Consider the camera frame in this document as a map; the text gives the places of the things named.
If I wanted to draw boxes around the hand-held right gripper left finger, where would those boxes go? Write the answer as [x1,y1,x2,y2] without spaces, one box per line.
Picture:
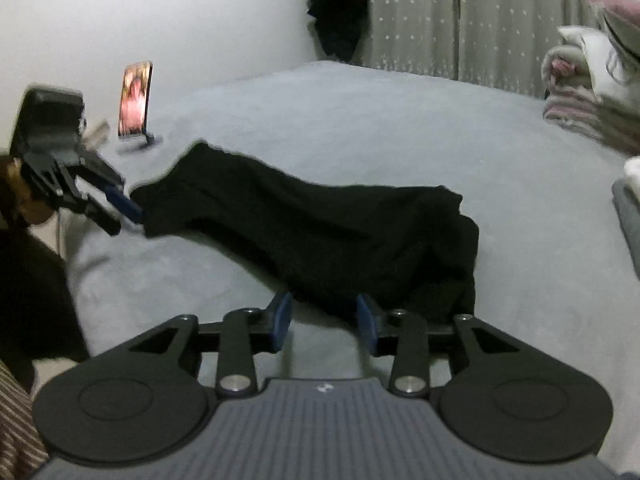
[125,291,294,396]

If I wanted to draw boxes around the grey pink pillow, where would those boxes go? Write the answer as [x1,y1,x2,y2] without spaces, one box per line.
[588,0,640,58]

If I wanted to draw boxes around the grey star-patterned curtain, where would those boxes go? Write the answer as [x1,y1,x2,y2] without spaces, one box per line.
[350,0,640,100]

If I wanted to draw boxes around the white printed pillow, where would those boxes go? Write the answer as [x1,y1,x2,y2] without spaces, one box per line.
[556,25,640,111]

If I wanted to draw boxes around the black phone stand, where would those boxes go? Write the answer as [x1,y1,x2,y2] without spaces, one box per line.
[117,131,164,155]

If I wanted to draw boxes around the grey folded garment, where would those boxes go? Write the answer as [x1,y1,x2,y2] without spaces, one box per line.
[611,180,640,282]

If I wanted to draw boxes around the grey bed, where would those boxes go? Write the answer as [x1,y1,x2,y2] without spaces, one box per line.
[30,59,640,466]

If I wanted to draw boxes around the black garment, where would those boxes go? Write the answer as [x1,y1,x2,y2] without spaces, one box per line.
[128,141,481,327]

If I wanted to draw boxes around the white folded garment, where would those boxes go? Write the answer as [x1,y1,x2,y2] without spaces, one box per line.
[622,156,640,196]

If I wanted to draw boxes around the striped brown cloth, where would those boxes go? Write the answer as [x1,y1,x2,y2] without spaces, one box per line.
[0,360,51,480]

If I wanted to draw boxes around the black hanging clothes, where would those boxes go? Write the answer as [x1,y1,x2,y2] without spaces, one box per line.
[306,0,371,59]

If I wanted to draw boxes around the smartphone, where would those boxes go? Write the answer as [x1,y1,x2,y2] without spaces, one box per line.
[117,60,154,140]

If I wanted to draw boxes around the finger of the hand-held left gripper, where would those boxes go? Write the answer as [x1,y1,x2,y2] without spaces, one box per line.
[72,195,124,237]
[102,182,147,226]

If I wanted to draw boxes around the pink grey folded quilt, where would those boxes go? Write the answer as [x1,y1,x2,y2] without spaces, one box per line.
[541,44,640,153]

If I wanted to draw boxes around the person's left hand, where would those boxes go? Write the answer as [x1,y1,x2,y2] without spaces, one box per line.
[0,155,55,227]

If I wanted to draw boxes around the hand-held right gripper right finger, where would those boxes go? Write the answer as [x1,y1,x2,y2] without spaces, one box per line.
[356,292,523,397]

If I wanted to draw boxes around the person's dark clothing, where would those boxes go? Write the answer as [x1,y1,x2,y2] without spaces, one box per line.
[0,225,92,393]

